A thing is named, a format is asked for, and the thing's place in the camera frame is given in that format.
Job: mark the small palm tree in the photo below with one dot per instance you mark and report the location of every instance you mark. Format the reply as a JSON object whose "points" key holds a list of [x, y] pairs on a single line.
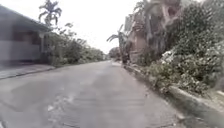
{"points": [[120, 41]]}

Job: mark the grey concrete road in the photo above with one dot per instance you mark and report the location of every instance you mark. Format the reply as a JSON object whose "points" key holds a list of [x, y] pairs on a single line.
{"points": [[93, 96]]}

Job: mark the row of green bushes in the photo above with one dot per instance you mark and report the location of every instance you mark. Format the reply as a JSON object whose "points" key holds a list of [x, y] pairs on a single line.
{"points": [[73, 50]]}

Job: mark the pinkish building behind trees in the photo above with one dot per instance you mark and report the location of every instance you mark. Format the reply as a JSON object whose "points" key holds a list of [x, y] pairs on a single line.
{"points": [[146, 30]]}

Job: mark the bushy bank with white flowers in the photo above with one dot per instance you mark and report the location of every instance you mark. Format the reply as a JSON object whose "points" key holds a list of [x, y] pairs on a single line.
{"points": [[190, 53]]}

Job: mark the tall palm tree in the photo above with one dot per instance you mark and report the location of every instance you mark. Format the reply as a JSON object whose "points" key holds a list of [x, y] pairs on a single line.
{"points": [[50, 11]]}

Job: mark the grey concrete forecourt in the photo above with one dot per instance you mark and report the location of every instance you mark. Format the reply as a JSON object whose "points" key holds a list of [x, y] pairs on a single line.
{"points": [[20, 70]]}

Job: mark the concrete kerb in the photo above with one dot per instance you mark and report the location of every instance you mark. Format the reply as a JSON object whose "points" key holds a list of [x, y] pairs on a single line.
{"points": [[196, 103]]}

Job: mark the grey building with sloped roof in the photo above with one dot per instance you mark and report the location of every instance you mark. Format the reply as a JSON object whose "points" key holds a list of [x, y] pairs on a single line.
{"points": [[20, 40]]}

